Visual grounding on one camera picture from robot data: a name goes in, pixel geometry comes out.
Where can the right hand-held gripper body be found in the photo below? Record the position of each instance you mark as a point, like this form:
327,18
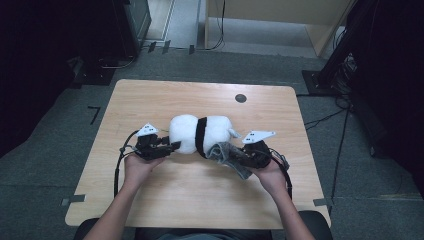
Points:
258,155

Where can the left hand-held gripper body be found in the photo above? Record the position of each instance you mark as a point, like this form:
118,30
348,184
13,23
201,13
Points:
148,146

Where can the gray fluffy towel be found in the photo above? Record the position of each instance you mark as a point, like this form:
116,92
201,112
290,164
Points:
223,155

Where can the panda plush toy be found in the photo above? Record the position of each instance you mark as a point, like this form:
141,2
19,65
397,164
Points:
186,133

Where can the person's left hand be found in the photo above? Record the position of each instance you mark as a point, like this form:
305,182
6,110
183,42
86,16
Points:
136,171

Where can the person's right hand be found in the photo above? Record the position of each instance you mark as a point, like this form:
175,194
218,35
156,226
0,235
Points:
273,178

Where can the person's torso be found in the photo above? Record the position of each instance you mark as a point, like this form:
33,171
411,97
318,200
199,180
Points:
200,235

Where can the black chair armrest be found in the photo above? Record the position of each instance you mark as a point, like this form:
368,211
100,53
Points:
85,230
316,226

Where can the black floor tape strip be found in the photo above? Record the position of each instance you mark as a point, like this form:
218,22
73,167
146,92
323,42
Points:
191,49
152,47

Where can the black metal stand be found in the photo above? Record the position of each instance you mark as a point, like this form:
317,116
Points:
340,43

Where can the black curtain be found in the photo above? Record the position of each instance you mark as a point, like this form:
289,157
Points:
30,66
393,83

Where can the light wooden desk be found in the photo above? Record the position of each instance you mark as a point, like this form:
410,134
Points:
266,8

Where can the black stand base plate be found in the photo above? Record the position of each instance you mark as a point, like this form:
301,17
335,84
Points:
93,75

